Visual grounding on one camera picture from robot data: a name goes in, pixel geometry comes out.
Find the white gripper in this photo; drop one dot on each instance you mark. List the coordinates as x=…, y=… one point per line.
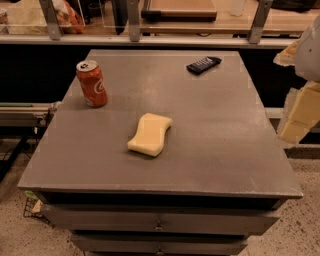
x=309, y=55

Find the metal railing frame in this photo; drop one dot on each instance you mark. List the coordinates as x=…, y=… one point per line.
x=238, y=24

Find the dark blue snack bag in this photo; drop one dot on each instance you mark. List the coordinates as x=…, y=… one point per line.
x=203, y=65

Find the wire basket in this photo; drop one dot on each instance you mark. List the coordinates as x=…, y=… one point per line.
x=32, y=209

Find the yellow sponge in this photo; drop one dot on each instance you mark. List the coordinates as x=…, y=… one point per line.
x=150, y=134

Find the grey drawer cabinet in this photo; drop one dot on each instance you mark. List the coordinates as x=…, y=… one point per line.
x=220, y=178

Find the orange soda can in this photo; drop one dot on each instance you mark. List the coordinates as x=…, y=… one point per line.
x=91, y=80

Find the orange snack bag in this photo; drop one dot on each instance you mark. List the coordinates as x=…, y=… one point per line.
x=68, y=19

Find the wooden board on shelf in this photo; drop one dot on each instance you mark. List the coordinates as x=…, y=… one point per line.
x=179, y=9

